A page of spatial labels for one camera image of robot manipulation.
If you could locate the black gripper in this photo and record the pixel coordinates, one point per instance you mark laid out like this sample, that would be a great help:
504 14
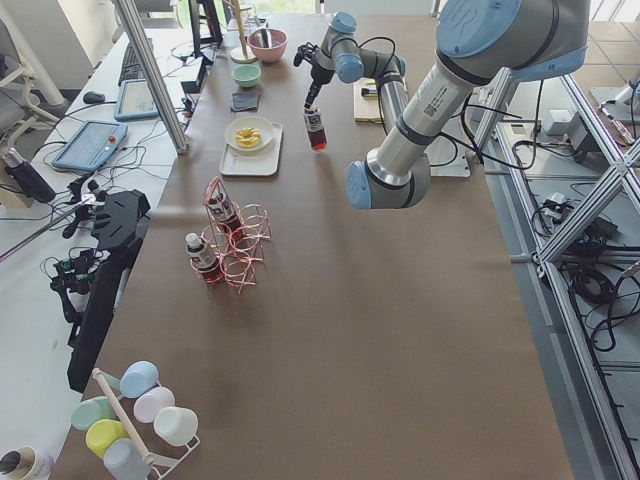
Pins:
318 74

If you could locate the tea bottle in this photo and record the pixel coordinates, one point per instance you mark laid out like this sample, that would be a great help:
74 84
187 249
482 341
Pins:
315 131
225 215
203 259

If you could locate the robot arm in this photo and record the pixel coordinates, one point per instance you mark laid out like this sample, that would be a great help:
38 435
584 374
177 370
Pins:
535 40
340 55

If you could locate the white serving tray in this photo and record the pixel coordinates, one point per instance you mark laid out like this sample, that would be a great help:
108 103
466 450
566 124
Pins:
260 163

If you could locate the tea bottle front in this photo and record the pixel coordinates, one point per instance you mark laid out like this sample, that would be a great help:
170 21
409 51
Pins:
203 259

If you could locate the pink ice bowl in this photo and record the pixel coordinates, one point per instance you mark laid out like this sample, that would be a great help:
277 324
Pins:
273 54

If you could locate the wooden cutting board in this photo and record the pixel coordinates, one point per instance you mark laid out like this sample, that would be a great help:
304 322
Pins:
365 102

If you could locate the metal ice scoop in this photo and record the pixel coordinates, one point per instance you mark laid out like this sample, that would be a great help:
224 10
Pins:
265 38

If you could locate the mint green bowl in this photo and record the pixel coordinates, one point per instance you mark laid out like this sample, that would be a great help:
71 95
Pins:
247 75

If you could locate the wooden mug tree stand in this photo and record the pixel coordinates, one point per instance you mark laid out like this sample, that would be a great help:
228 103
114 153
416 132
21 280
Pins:
241 54

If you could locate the grey folded cloth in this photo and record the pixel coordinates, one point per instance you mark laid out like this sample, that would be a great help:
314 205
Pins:
245 101

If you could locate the white round plate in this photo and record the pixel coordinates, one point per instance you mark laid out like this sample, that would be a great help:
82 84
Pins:
265 126

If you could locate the blue teach pendant far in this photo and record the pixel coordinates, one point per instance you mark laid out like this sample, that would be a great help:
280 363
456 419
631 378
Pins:
135 101

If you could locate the blue teach pendant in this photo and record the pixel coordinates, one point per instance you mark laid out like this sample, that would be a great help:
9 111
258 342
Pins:
91 146
135 101

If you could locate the black keyboard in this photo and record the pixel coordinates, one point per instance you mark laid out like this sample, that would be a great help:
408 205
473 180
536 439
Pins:
131 68

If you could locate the black computer mouse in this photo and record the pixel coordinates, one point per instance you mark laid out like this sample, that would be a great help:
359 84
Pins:
93 97

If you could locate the blue teach pendant near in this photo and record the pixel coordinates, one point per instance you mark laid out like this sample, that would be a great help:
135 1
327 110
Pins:
91 146

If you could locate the black water bottle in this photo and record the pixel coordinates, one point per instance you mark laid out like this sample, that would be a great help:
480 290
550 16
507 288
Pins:
31 183

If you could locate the light blue cup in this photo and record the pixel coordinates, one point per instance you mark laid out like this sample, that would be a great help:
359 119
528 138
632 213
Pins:
139 378

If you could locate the pink cup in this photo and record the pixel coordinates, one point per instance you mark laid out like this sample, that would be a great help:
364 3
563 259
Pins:
148 405

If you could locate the white cup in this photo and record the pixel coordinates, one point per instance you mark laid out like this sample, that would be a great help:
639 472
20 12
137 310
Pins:
176 425

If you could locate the mint green cup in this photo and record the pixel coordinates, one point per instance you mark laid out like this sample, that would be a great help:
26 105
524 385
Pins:
90 411

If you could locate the yellow green cup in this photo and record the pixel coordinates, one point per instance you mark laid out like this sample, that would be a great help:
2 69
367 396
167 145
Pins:
102 434

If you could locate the grey blue cup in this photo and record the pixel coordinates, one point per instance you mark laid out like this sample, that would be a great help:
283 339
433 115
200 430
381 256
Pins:
124 462

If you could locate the paper tape roll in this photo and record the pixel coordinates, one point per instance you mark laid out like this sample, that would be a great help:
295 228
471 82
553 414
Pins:
26 463

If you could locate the braided ring pastry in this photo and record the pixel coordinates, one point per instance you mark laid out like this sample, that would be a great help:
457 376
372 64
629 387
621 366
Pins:
248 137

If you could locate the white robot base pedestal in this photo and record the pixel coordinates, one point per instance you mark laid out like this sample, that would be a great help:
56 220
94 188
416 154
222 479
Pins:
447 159

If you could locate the copper wire bottle rack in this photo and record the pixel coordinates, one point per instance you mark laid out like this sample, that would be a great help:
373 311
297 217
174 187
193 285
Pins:
239 257

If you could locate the aluminium frame post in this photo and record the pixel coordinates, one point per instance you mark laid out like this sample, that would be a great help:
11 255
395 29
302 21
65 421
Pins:
132 24

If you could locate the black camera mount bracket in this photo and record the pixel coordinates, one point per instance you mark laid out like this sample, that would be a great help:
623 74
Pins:
116 227

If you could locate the wooden rack handle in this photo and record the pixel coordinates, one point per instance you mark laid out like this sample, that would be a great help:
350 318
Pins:
101 379

